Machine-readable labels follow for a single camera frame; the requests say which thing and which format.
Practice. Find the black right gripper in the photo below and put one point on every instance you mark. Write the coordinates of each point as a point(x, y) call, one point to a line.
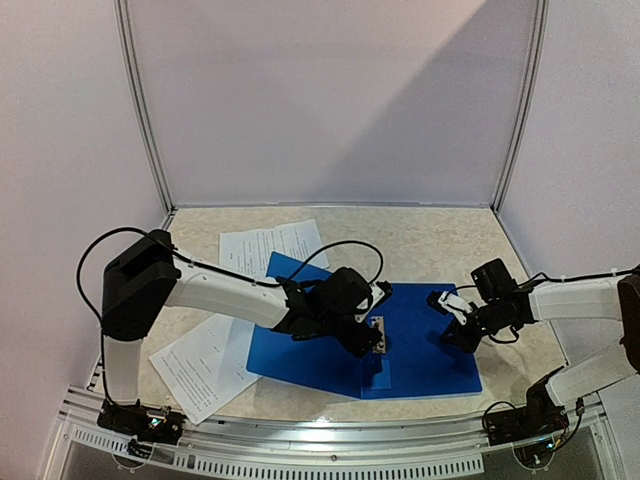
point(463, 329)

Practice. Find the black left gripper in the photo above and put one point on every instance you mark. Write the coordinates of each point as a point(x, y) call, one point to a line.
point(364, 341)

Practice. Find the blue plastic folder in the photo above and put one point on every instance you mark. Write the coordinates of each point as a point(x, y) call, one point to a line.
point(415, 364)

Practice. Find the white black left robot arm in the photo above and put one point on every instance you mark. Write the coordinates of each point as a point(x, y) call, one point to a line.
point(153, 273)

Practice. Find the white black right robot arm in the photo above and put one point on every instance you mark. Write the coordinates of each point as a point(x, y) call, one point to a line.
point(610, 296)

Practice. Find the metal folder clip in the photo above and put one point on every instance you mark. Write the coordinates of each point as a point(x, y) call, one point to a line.
point(378, 323)

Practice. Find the far white printed paper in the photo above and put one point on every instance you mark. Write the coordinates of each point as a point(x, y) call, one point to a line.
point(248, 252)

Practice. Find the white printed paper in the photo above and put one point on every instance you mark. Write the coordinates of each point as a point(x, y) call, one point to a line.
point(248, 252)
point(206, 368)

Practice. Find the near white printed paper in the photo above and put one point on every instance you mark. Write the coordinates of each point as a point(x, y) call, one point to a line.
point(206, 368)

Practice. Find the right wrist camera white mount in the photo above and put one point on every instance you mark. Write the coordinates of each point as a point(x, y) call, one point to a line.
point(446, 302)

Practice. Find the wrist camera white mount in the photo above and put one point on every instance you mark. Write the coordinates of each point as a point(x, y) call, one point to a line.
point(446, 302)
point(379, 292)

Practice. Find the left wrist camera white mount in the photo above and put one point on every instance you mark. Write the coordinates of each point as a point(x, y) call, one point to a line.
point(379, 292)

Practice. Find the aluminium front rail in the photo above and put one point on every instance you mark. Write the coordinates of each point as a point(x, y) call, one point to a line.
point(235, 448)

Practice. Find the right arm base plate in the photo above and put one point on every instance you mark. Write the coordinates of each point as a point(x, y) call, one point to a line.
point(539, 417)

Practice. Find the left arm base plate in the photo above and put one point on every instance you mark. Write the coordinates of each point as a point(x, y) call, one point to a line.
point(164, 425)

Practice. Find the right aluminium frame post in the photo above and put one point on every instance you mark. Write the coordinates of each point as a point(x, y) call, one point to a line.
point(533, 57)

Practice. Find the aluminium frame post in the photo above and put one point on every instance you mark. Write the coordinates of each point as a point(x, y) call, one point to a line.
point(533, 57)
point(132, 69)

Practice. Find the left aluminium frame post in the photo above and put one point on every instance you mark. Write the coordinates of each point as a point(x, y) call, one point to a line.
point(132, 69)

